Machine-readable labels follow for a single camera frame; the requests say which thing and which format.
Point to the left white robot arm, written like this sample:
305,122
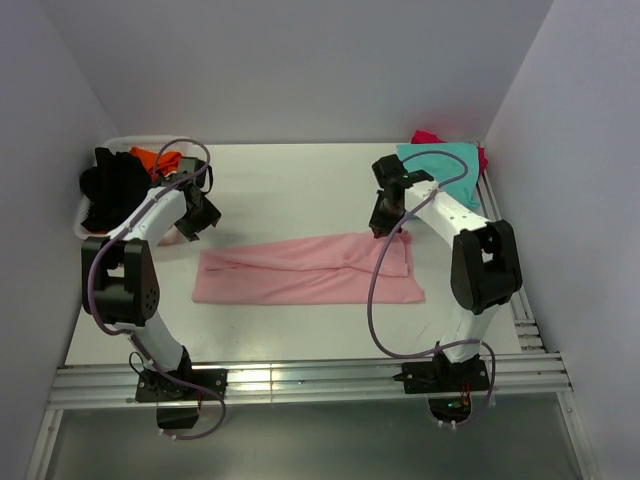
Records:
120,287

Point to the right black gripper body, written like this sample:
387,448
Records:
392,215

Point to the white plastic basket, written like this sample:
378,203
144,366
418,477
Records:
147,142

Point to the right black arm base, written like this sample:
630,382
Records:
448,386

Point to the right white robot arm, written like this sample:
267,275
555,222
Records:
485,268

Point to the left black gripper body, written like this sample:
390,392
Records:
191,219

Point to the teal folded t shirt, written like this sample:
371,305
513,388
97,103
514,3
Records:
445,161

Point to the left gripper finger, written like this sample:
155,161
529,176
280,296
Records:
187,231
208,215

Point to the pink t shirt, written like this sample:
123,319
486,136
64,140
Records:
323,270

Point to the orange t shirt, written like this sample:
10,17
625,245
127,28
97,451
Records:
165,164

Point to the aluminium rail frame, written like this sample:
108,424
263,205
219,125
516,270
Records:
312,390

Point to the magenta folded t shirt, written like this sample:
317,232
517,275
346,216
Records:
424,137

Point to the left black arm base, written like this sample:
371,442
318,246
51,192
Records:
178,407

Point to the black t shirt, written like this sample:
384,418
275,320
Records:
115,187

